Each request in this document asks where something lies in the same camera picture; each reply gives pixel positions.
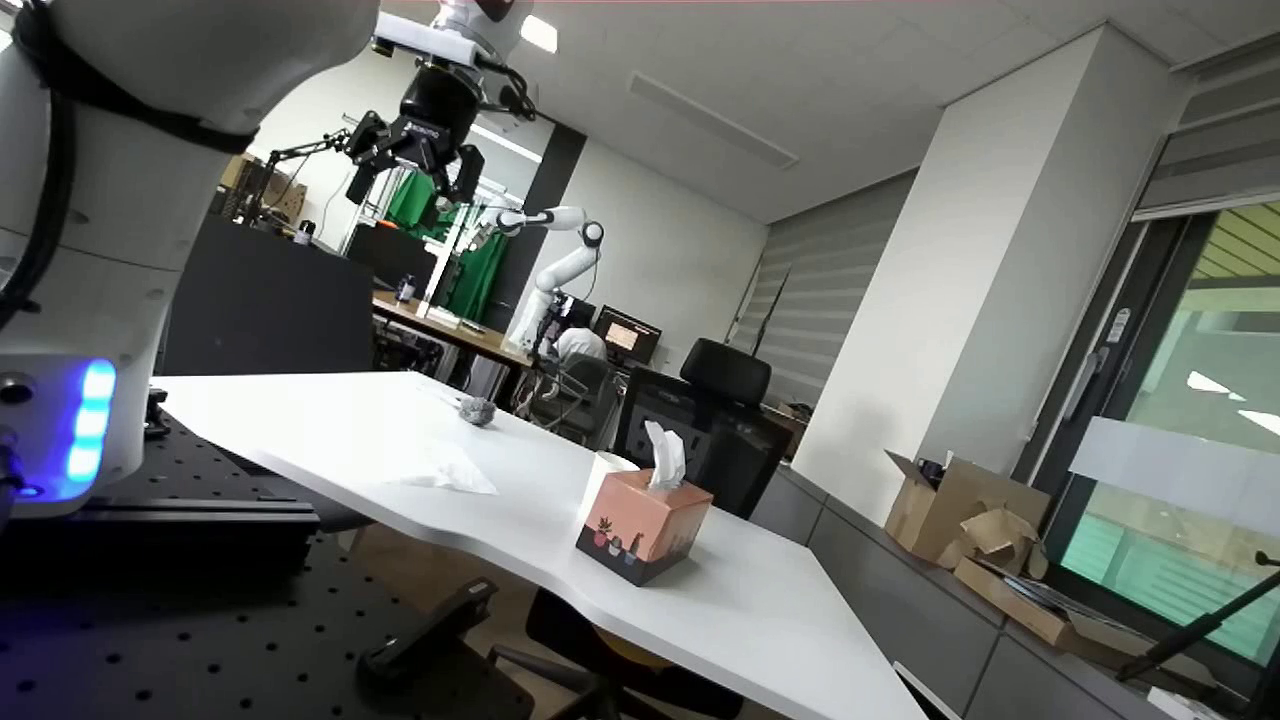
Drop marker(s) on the large open cardboard box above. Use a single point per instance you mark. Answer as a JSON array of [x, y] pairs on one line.
[[962, 502]]

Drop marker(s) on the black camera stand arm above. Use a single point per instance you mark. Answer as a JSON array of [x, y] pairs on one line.
[[313, 147]]

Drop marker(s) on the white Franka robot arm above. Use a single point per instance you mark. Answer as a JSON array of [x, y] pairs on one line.
[[135, 200]]

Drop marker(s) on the black perforated breadboard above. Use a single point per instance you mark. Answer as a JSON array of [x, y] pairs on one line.
[[175, 624]]

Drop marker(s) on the brown cardboard carton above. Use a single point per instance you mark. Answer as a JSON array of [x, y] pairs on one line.
[[265, 185]]

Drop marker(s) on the small cardboard box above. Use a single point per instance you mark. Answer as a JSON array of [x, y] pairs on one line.
[[993, 533]]

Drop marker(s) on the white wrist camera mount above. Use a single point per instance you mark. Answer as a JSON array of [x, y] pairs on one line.
[[426, 39]]

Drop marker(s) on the green hanging cloth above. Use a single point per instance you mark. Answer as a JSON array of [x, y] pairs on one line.
[[465, 266]]

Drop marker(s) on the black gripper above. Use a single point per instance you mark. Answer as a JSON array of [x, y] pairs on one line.
[[438, 105]]

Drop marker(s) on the black computer monitor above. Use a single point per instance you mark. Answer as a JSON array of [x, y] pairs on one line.
[[624, 334]]

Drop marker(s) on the black tripod pole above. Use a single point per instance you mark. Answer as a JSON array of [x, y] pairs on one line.
[[1202, 624]]

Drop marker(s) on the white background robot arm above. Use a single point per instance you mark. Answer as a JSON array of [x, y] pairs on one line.
[[563, 273]]

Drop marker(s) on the orange tissue box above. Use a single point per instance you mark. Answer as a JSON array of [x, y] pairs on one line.
[[643, 524]]

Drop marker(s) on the gray low cabinet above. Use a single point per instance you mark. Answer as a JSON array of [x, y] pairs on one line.
[[882, 602]]

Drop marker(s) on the small gray object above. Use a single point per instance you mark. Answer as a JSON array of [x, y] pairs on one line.
[[479, 410]]

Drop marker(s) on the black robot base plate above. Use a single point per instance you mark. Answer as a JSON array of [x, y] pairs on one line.
[[162, 524]]

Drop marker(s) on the gray window blind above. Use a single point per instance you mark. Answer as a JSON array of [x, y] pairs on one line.
[[824, 295], [1220, 133]]

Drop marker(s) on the gray mesh chair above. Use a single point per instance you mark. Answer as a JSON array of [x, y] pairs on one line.
[[574, 392]]

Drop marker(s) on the black partition panel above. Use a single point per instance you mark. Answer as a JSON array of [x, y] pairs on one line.
[[265, 301]]

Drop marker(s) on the flat cardboard piece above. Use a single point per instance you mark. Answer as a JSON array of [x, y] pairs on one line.
[[1024, 607]]

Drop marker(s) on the black office chair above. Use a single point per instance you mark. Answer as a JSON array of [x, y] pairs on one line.
[[726, 373], [732, 463]]

